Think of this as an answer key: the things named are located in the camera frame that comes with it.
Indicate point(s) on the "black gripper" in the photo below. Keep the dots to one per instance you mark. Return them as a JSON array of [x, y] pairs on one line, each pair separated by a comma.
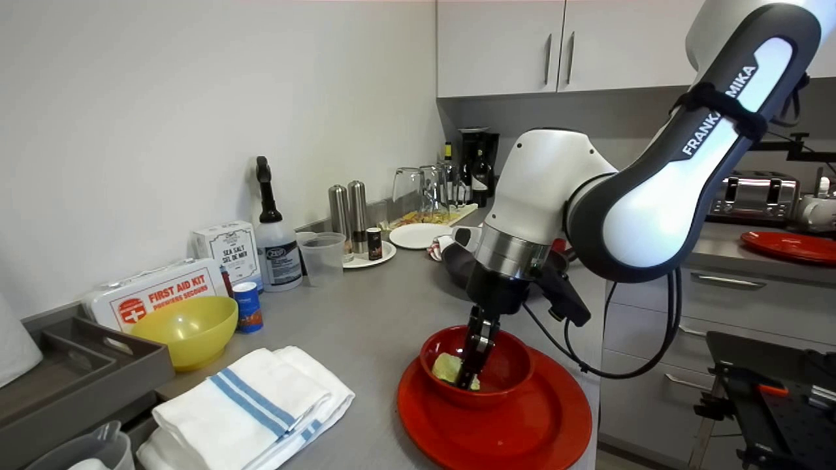
[[496, 292]]

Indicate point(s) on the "yellow green sponge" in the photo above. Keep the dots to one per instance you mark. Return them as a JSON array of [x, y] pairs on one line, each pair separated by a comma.
[[448, 368]]

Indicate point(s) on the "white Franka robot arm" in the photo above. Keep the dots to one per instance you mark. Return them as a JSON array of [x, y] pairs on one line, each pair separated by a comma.
[[662, 209]]

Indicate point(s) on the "red bowl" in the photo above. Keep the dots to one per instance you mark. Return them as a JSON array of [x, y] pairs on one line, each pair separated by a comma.
[[509, 365]]

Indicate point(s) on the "yellow bowl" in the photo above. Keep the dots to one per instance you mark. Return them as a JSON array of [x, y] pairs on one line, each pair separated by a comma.
[[185, 329]]

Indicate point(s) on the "black frying pan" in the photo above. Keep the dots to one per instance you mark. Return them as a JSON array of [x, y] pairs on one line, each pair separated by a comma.
[[452, 264]]

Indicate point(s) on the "red plate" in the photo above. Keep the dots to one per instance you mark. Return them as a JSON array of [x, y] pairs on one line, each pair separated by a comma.
[[793, 245], [524, 432]]

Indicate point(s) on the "white red-striped towel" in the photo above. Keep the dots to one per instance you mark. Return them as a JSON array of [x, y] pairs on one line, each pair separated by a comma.
[[448, 244]]

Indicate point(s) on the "large white plate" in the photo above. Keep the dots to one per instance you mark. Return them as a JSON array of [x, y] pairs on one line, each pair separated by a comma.
[[414, 236]]

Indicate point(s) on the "yellow patterned mat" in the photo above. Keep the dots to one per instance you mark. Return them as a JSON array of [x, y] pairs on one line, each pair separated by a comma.
[[431, 214]]

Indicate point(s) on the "small dark spice jar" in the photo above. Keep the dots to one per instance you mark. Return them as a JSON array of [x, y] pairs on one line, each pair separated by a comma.
[[375, 245]]

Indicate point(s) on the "small white plate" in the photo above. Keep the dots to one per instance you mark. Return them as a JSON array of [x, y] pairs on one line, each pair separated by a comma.
[[362, 258]]

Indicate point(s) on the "narrow upturned glass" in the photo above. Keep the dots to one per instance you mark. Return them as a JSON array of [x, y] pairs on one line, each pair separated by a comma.
[[440, 184]]

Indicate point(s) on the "wide upturned glass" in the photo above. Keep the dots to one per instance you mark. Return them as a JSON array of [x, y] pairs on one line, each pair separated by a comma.
[[406, 192]]

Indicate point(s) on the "steel grinder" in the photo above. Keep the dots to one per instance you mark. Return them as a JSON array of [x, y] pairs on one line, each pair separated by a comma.
[[356, 211], [337, 211]]

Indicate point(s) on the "black coffee maker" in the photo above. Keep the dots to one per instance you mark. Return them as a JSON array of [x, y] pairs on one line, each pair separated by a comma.
[[475, 166]]

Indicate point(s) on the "clear spray bottle black nozzle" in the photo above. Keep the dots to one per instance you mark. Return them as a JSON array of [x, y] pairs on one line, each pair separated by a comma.
[[277, 251]]

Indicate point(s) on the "small blue can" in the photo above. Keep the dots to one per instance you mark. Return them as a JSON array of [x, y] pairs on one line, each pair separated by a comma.
[[249, 309]]

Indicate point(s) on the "folded white blue-striped towel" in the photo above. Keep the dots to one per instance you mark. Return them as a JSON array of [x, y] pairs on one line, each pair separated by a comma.
[[243, 407]]

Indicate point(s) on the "small white box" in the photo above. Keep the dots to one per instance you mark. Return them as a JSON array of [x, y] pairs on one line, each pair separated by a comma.
[[227, 251]]

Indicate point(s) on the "grey lower cabinet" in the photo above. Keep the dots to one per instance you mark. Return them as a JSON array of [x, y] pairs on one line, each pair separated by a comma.
[[765, 315]]

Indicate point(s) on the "white upper cabinet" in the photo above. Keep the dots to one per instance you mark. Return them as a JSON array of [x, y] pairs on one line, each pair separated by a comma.
[[496, 43]]

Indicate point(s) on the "black tripod stand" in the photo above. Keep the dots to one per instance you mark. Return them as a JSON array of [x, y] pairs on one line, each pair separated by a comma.
[[774, 418]]

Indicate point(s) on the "silver toaster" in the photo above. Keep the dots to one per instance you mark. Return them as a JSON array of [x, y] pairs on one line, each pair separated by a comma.
[[765, 197]]

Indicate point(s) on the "white first aid kit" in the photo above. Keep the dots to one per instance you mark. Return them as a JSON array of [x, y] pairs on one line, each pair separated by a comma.
[[146, 301]]

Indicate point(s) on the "white kettle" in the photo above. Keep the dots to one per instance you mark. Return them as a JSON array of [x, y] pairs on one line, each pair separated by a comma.
[[821, 209]]

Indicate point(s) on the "grey tray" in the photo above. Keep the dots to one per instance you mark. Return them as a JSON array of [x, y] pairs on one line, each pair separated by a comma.
[[78, 373]]

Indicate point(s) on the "grey plastic container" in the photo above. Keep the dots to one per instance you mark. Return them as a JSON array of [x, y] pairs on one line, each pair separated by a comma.
[[87, 448]]

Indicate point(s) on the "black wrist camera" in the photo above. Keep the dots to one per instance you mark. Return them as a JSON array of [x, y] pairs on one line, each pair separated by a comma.
[[563, 296]]

